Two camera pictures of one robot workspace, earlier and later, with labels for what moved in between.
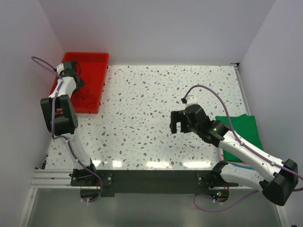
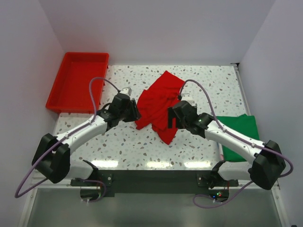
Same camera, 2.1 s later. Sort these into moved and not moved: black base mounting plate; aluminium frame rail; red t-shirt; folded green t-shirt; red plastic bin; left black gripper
Moved: left black gripper; red t-shirt
Not moved: folded green t-shirt; aluminium frame rail; black base mounting plate; red plastic bin
